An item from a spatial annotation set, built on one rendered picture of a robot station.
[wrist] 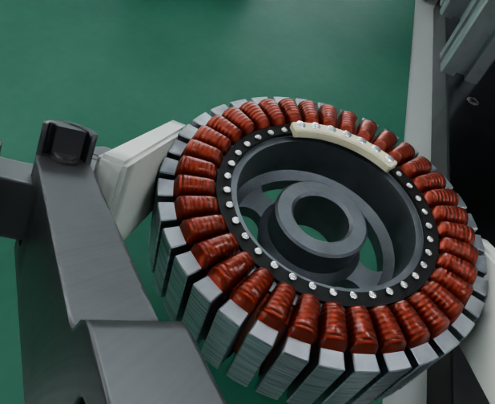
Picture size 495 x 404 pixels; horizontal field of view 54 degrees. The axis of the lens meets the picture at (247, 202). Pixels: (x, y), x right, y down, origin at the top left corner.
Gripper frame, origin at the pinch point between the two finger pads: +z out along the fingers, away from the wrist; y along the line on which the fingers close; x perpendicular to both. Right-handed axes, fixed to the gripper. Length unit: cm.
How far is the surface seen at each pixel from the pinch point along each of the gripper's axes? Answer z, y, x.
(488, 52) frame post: 21.9, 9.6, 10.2
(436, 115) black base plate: 20.9, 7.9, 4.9
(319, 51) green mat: 24.2, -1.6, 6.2
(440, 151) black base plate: 16.3, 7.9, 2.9
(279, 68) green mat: 20.5, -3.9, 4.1
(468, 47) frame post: 22.0, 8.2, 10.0
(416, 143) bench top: 18.6, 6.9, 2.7
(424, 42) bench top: 31.9, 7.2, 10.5
